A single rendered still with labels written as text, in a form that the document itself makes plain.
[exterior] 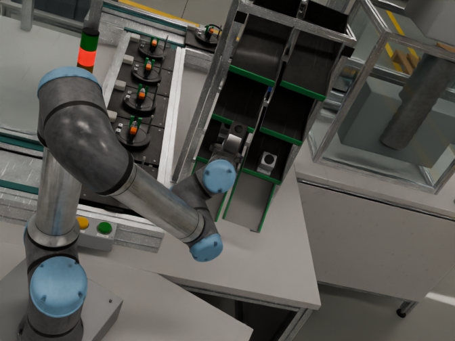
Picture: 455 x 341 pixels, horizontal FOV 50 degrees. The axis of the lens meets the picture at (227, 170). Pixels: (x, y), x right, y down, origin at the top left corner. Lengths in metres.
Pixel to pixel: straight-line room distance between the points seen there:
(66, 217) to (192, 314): 0.58
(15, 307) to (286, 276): 0.89
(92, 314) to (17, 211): 0.44
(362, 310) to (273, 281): 1.46
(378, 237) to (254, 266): 1.07
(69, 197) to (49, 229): 0.11
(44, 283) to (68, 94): 0.43
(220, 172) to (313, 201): 1.31
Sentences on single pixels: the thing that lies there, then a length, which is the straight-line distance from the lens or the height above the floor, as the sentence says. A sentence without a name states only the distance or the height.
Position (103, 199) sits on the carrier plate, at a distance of 1.62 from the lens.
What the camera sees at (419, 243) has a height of 0.61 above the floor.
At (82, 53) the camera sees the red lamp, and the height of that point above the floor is 1.35.
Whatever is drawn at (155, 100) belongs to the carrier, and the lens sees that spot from 2.15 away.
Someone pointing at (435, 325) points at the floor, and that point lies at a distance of 3.42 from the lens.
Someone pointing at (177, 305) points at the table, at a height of 0.86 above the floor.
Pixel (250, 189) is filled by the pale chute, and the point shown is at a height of 1.08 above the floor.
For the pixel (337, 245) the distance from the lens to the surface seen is 2.65.
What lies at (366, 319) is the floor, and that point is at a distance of 3.12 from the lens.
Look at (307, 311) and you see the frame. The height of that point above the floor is 0.80.
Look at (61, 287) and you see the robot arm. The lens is 1.13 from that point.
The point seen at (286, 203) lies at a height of 0.86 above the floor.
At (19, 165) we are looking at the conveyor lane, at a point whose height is 0.92.
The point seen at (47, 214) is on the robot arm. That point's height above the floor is 1.28.
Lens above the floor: 2.09
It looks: 36 degrees down
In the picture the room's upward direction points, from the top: 23 degrees clockwise
